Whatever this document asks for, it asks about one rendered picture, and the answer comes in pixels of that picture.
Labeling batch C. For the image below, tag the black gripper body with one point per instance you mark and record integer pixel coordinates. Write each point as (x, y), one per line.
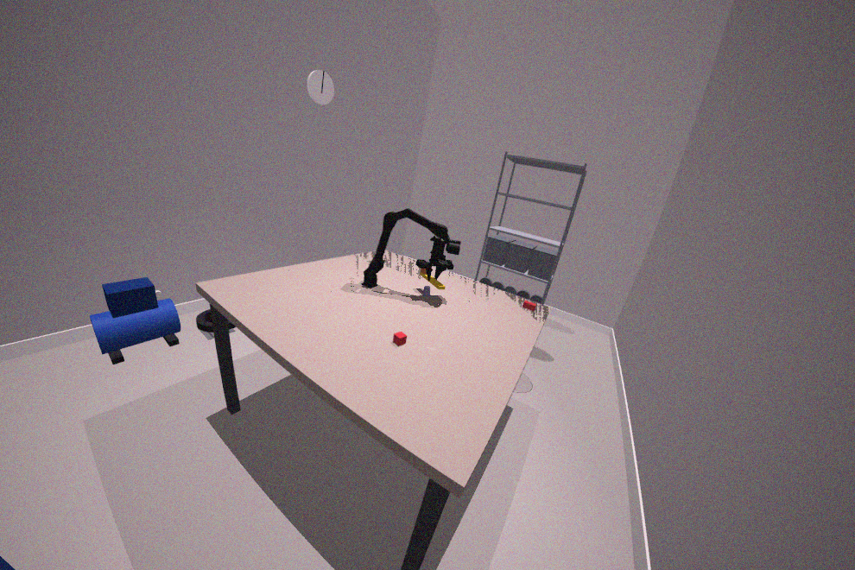
(425, 265)

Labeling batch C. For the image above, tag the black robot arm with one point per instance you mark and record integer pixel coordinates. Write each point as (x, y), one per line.
(390, 219)

